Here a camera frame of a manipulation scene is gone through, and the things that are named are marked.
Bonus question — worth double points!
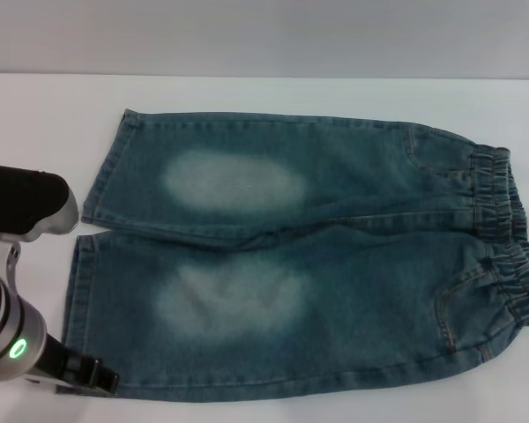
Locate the blue denim shorts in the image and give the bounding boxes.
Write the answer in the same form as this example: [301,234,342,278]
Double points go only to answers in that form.
[55,108,529,403]

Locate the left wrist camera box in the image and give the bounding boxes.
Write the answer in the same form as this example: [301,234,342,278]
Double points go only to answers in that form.
[0,161,79,244]

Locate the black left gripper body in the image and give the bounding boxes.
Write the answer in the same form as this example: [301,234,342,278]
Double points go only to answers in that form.
[37,333,103,391]

